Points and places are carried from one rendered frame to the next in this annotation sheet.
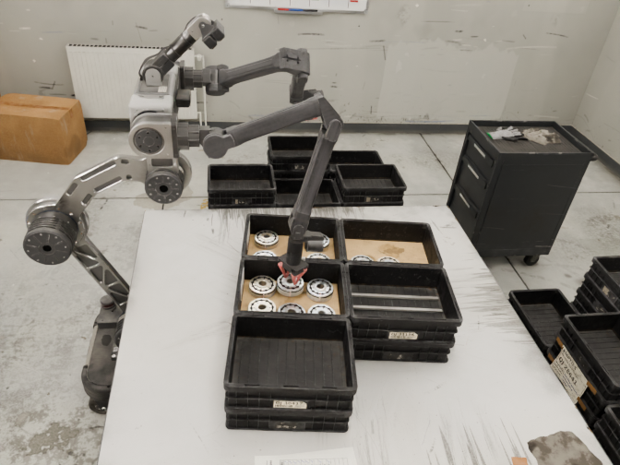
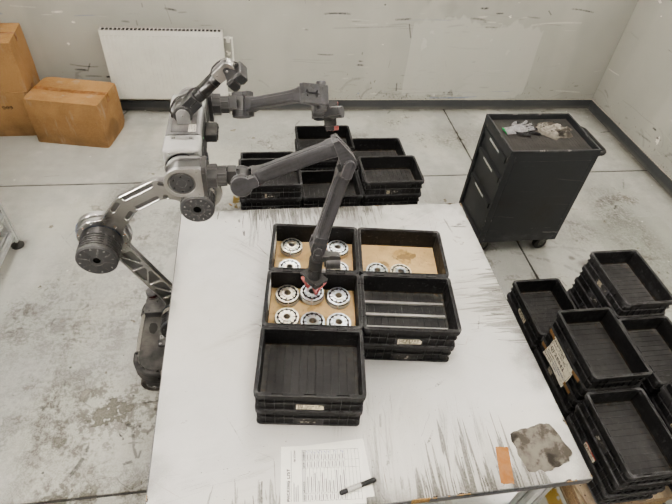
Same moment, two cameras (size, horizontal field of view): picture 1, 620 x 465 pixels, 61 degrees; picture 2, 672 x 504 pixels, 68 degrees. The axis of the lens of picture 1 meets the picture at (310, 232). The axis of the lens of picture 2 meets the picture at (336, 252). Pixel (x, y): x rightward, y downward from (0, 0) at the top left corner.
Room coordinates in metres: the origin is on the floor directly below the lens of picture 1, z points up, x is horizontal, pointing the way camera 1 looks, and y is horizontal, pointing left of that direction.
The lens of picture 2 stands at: (0.09, -0.03, 2.52)
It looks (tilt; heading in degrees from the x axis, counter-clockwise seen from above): 45 degrees down; 0
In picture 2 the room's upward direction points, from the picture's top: 6 degrees clockwise
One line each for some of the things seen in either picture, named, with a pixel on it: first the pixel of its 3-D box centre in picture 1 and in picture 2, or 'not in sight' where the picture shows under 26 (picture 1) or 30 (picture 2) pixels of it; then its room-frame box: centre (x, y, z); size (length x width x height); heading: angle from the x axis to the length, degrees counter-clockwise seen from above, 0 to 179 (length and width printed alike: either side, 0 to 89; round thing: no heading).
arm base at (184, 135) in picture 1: (185, 136); (215, 175); (1.49, 0.42, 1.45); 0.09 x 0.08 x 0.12; 12
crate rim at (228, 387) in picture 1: (291, 351); (311, 362); (1.12, 0.02, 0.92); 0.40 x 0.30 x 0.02; 94
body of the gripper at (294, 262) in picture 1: (293, 256); (314, 272); (1.49, 0.05, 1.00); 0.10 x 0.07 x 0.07; 49
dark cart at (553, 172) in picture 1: (506, 197); (519, 186); (3.02, -1.28, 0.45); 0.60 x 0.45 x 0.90; 102
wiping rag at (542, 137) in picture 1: (542, 135); (554, 129); (3.09, -1.39, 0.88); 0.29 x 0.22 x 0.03; 102
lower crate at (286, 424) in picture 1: (288, 383); (309, 384); (1.12, 0.02, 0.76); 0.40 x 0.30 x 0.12; 94
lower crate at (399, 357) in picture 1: (392, 323); (402, 325); (1.45, -0.35, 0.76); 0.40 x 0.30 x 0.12; 94
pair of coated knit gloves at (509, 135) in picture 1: (505, 133); (519, 127); (3.07, -1.15, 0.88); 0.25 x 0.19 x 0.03; 102
